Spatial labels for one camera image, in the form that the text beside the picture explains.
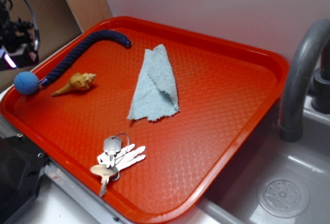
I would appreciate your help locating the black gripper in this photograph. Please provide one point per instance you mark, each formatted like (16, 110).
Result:
(15, 35)

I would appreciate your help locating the blue textured ball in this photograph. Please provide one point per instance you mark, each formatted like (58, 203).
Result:
(26, 83)

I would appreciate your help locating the cardboard panel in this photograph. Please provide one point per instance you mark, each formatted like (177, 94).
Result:
(60, 21)

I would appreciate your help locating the tan conch seashell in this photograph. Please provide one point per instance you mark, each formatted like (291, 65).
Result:
(78, 82)

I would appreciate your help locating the light blue cloth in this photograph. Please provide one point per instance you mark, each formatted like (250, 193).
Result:
(156, 94)

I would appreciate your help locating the silver key bunch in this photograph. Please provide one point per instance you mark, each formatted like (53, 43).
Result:
(118, 154)

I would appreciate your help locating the red plastic tray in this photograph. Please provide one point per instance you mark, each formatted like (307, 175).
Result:
(224, 90)

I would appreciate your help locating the grey sink faucet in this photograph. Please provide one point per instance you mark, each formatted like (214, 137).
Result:
(306, 60)

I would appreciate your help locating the grey sink basin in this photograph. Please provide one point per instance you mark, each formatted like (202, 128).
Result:
(233, 195)

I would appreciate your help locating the sink drain strainer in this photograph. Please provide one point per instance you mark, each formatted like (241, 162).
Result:
(283, 196)

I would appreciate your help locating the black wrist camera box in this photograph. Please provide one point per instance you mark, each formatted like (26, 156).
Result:
(22, 57)

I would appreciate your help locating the dark faucet handle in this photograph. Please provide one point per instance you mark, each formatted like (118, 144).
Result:
(320, 102)

